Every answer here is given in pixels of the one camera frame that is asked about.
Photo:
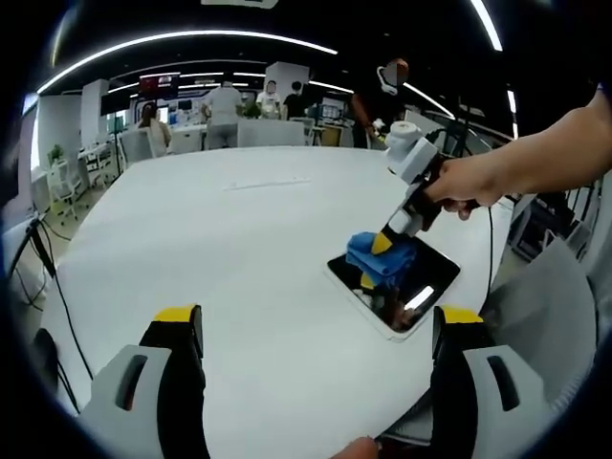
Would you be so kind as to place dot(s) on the red wall screen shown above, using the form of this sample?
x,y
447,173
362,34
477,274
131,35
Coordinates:
x,y
160,86

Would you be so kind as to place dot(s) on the grey desk divider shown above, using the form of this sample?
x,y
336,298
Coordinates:
x,y
270,132

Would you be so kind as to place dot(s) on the person's left hand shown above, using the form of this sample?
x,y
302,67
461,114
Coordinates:
x,y
356,449

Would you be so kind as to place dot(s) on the green potted plant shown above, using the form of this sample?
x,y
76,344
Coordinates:
x,y
56,154

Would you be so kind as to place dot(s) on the black stand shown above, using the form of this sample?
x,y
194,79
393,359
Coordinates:
x,y
28,239

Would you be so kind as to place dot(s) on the straight ceiling light strip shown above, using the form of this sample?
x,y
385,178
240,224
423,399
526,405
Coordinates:
x,y
487,24

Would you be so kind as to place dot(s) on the white swivel chair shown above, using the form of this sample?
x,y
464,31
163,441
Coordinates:
x,y
69,186

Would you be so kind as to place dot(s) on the long curved ceiling light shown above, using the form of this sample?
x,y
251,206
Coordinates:
x,y
191,37

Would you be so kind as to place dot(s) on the blue cleaning cloth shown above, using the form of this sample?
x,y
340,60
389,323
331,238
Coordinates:
x,y
382,265

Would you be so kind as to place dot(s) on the dark round object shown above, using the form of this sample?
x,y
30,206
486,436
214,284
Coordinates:
x,y
47,356

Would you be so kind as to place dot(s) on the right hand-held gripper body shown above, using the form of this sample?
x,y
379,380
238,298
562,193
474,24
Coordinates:
x,y
416,158

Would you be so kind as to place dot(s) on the white mesh office chair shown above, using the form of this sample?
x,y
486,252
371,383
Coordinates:
x,y
550,315

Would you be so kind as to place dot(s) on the ceiling air vent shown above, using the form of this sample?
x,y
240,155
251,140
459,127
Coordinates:
x,y
239,2

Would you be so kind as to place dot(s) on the black tablet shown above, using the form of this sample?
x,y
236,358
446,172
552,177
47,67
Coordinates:
x,y
430,272

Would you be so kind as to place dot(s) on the person's right hand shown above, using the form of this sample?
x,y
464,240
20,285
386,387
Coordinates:
x,y
464,184

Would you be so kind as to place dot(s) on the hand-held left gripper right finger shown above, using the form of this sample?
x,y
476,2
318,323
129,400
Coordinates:
x,y
483,406

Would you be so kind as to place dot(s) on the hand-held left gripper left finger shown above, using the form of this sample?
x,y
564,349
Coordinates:
x,y
143,401

